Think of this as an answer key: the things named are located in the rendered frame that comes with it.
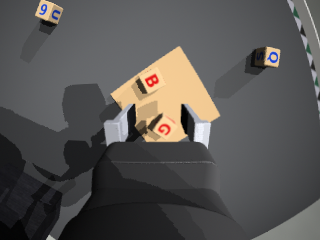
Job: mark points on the tan flat mat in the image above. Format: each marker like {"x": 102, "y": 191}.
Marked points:
{"x": 183, "y": 86}

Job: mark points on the wooden letter block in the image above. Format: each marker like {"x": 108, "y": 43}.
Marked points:
{"x": 164, "y": 126}
{"x": 152, "y": 80}
{"x": 49, "y": 11}
{"x": 267, "y": 57}

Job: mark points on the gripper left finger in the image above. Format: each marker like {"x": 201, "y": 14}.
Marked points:
{"x": 123, "y": 124}

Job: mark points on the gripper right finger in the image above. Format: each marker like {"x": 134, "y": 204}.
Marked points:
{"x": 197, "y": 130}

